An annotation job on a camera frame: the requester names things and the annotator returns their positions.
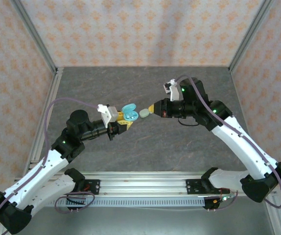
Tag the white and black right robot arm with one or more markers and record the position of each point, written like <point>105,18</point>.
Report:
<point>243,144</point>

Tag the pale green earbud case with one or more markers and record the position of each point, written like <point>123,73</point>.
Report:
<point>144,113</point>

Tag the grey metal sheet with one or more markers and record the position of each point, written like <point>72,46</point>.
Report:
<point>143,221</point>

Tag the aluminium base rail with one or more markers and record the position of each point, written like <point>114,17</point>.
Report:
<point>143,186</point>

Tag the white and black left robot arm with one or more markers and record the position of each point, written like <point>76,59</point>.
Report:
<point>40,171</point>

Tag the light blue earbud case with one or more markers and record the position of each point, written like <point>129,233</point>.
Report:
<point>128,107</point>

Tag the aluminium frame post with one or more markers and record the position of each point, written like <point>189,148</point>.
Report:
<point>248,36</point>
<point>37,36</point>

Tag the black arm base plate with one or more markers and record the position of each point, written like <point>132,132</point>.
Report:
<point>194,187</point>
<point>92,187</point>

